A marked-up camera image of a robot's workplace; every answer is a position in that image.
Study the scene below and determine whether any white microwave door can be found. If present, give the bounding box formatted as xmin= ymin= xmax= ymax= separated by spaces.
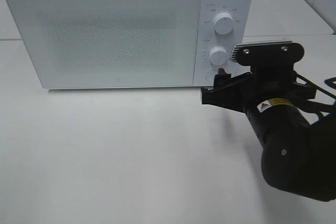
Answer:
xmin=7 ymin=0 xmax=200 ymax=89

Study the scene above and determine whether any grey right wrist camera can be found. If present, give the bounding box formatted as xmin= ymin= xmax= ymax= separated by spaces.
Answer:
xmin=231 ymin=40 xmax=305 ymax=67

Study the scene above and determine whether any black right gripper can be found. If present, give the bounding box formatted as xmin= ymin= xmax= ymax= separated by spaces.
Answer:
xmin=201 ymin=63 xmax=317 ymax=119

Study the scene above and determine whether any white round door-release button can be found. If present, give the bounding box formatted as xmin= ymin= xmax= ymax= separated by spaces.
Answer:
xmin=206 ymin=70 xmax=218 ymax=85

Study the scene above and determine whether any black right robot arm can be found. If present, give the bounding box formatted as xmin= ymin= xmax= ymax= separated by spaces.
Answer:
xmin=201 ymin=65 xmax=335 ymax=202

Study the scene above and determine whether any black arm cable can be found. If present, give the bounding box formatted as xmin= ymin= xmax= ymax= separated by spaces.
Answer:
xmin=291 ymin=70 xmax=336 ymax=125

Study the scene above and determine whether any white microwave knob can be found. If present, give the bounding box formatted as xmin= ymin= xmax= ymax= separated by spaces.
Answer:
xmin=213 ymin=10 xmax=235 ymax=35
xmin=209 ymin=46 xmax=228 ymax=66

